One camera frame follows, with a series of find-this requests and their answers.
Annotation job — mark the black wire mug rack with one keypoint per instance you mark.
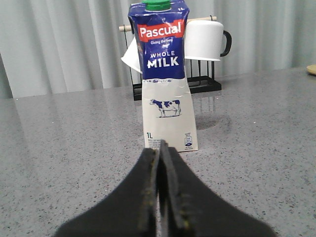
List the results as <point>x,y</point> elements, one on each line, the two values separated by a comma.
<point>196,84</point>

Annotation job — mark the white mug black handle left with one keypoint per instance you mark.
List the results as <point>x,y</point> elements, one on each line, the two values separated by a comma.
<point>131,57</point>

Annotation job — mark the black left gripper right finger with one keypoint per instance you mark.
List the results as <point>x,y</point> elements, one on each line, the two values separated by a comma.
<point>190,209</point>

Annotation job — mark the wooden mug tree stand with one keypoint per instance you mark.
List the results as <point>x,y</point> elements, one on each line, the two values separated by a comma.
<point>311,69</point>

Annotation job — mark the white mug black handle right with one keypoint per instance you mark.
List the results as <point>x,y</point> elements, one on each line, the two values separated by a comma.
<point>206,40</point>

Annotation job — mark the white mug black handle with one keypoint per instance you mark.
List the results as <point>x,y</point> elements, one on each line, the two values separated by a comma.
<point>131,57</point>
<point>206,40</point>

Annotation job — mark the Pascual whole milk carton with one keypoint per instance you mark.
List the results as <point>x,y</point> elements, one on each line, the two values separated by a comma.
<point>167,106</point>

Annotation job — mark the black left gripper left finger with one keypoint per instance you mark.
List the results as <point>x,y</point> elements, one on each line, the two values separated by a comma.
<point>129,211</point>

